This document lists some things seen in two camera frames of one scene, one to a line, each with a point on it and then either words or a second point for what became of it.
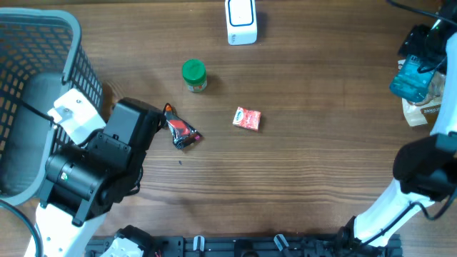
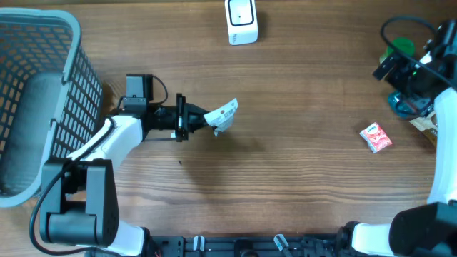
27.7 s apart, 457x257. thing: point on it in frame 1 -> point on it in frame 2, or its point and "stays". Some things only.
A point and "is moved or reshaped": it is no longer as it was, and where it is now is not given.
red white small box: x=248 y=118 -> x=375 y=138
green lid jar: x=195 y=75 -> x=401 y=43
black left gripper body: x=138 y=163 -> x=178 y=112
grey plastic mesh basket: x=42 y=53 stays
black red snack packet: x=182 y=134 -> x=221 y=118
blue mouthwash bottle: x=410 y=83 is moved or reshaped
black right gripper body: x=425 y=43 -> x=404 y=76
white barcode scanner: x=241 y=21 stays
